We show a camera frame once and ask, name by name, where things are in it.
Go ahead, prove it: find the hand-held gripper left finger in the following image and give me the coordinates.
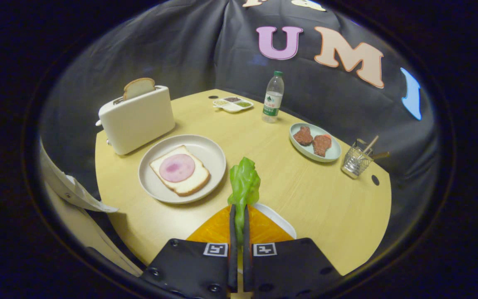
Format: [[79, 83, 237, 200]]
[[141, 204, 238, 299]]

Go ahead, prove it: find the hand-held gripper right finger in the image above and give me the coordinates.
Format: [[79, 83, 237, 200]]
[[243, 204, 342, 299]]

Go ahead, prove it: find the green lettuce leaf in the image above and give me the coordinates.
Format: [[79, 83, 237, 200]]
[[227, 157, 261, 245]]

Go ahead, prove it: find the plain toast bread slice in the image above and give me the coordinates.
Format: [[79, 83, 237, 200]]
[[123, 78, 156, 101]]

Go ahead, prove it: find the white round plate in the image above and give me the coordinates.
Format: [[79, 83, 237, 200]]
[[252, 203, 297, 239]]

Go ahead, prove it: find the bread slice under ham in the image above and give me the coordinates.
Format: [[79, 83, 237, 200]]
[[149, 145, 211, 197]]

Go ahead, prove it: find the pink ham slice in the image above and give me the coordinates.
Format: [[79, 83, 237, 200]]
[[159, 154, 196, 183]]

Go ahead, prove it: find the beige round plate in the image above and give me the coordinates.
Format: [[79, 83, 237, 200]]
[[138, 134, 227, 204]]

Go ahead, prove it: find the pale blue plate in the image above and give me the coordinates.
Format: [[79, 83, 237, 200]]
[[289, 123, 342, 163]]

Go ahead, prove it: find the white divided grain tray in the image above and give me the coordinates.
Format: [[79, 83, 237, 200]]
[[213, 96, 254, 113]]

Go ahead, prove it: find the clear plastic water bottle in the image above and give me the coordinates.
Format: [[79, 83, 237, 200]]
[[262, 71, 285, 124]]

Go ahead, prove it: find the white toaster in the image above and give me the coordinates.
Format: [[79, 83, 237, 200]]
[[96, 85, 176, 156]]

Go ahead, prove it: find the light wooden utensil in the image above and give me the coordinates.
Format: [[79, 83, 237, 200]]
[[361, 135, 380, 156]]

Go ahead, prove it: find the wire mesh utensil holder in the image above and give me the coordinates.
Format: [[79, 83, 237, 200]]
[[341, 139, 374, 180]]

